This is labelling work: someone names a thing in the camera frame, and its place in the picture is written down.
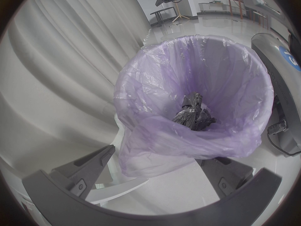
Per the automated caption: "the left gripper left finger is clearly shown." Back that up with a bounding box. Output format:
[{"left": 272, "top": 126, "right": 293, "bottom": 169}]
[{"left": 50, "top": 145, "right": 116, "bottom": 198}]

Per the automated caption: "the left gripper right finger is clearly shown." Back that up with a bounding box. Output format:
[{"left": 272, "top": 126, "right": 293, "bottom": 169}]
[{"left": 196, "top": 157, "right": 255, "bottom": 199}]

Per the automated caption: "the black plastic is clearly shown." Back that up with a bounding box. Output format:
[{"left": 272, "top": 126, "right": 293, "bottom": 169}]
[{"left": 172, "top": 91, "right": 217, "bottom": 131}]

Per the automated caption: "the purple plastic bag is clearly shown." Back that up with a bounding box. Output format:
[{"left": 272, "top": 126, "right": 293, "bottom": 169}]
[{"left": 114, "top": 34, "right": 275, "bottom": 178}]

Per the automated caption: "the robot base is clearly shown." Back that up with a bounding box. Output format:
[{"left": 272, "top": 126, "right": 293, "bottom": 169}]
[{"left": 250, "top": 33, "right": 301, "bottom": 157}]

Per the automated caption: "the white trash bin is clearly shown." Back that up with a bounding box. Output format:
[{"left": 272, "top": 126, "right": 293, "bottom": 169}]
[{"left": 86, "top": 34, "right": 274, "bottom": 208}]

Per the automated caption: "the white curtain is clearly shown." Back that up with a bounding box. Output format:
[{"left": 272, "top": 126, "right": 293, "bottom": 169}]
[{"left": 0, "top": 0, "right": 152, "bottom": 171}]

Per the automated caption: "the white low cabinet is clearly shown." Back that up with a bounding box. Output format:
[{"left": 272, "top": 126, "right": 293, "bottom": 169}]
[{"left": 198, "top": 1, "right": 232, "bottom": 15}]

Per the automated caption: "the black low table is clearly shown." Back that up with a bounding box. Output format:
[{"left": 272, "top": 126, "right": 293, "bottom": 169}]
[{"left": 150, "top": 7, "right": 176, "bottom": 28}]

